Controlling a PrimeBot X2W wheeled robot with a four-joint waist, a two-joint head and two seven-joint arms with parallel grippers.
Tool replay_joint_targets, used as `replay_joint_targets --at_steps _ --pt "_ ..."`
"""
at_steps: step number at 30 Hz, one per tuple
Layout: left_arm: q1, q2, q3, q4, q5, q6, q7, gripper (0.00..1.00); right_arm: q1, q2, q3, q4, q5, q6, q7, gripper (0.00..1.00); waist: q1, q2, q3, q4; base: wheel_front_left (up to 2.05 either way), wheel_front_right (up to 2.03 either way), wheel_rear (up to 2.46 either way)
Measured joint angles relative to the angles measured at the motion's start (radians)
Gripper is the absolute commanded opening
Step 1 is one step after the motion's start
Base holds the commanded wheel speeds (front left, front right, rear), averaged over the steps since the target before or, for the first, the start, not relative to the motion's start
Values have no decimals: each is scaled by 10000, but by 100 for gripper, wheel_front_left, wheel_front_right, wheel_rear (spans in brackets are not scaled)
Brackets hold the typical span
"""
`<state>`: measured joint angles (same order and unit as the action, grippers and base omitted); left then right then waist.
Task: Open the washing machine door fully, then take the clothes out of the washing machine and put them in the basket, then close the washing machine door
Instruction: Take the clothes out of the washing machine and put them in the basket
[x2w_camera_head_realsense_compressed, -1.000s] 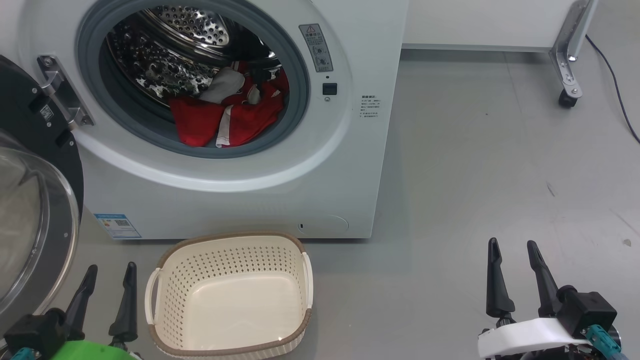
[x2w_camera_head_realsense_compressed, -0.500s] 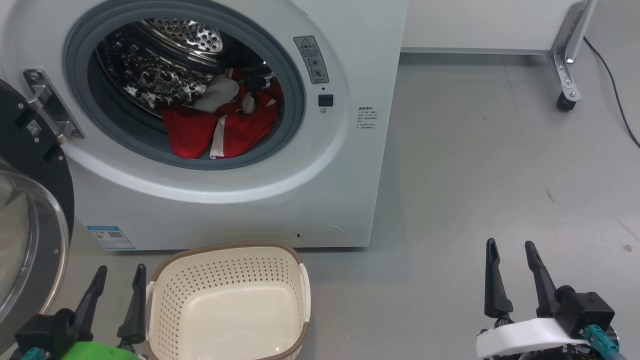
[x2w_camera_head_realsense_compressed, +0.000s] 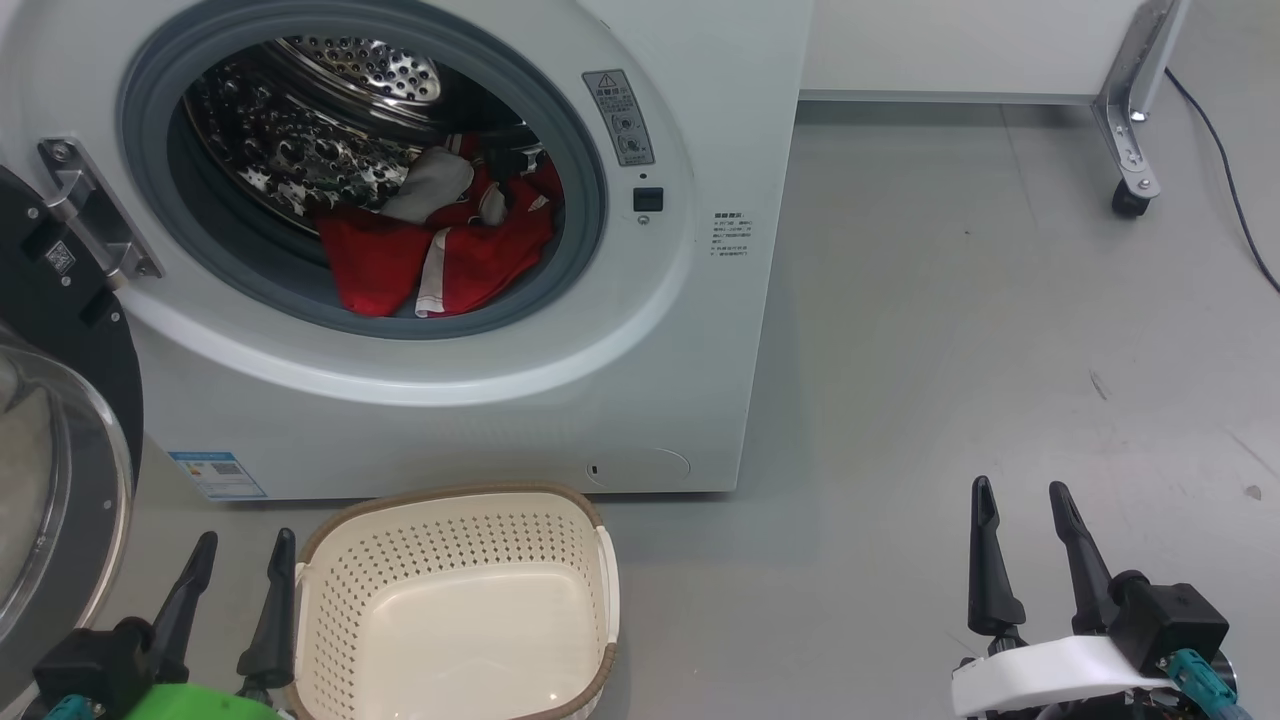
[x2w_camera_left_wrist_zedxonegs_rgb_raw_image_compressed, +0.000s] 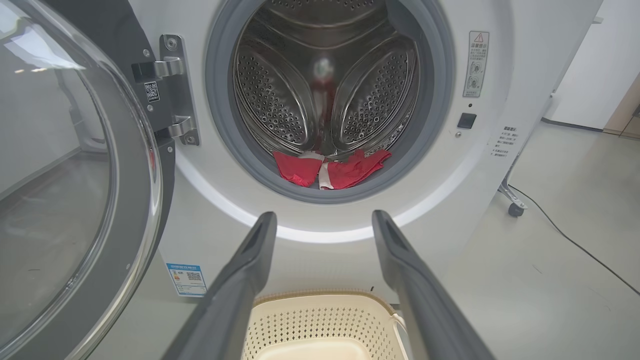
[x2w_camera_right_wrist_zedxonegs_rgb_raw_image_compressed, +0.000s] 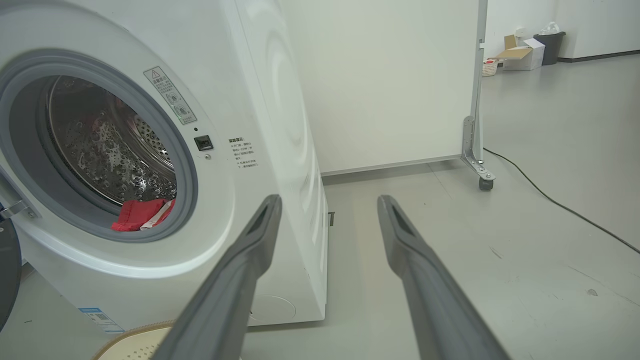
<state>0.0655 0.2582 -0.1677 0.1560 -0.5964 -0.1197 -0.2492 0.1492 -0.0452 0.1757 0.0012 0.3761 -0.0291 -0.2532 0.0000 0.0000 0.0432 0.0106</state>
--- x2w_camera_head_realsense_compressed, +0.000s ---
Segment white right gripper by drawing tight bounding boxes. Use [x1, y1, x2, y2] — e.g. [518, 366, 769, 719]
[951, 476, 1191, 720]

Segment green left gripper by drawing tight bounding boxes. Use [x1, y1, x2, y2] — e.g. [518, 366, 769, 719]
[125, 528, 298, 720]

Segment black round glass machine door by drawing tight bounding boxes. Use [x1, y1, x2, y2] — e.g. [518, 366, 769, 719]
[0, 165, 144, 691]

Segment red garment with white stripes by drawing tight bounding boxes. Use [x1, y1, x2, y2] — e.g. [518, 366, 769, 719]
[315, 135, 564, 319]

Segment light grey cloth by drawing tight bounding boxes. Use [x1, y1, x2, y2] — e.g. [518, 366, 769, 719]
[380, 147, 476, 225]

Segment cream perforated laundry basket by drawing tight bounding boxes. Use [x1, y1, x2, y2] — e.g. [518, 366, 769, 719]
[285, 483, 621, 720]

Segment white front-load washing machine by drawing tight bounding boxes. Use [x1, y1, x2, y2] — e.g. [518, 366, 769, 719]
[0, 0, 814, 501]

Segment silver door hinge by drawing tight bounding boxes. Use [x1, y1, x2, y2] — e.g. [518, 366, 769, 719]
[38, 138, 163, 291]

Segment blue energy label sticker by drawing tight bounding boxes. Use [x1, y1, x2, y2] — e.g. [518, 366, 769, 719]
[168, 451, 268, 501]

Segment small printed text label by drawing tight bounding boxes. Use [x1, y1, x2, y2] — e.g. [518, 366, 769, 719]
[712, 211, 753, 259]

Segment metal leg with caster wheel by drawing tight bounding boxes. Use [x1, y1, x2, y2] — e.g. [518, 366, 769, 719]
[1092, 0, 1191, 219]

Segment perforated steel drum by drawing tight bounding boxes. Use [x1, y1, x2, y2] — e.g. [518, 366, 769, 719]
[183, 37, 546, 241]

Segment white cabinet panel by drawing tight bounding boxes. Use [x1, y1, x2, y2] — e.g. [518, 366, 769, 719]
[800, 0, 1151, 106]

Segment grey warning sticker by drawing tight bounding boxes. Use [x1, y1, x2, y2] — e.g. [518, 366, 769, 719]
[583, 69, 656, 168]

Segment teal-plug right gripper cable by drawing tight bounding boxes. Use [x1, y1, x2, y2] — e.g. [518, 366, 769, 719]
[1165, 649, 1251, 720]

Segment black floor cable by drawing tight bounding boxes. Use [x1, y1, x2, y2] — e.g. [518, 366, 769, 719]
[1165, 68, 1280, 296]

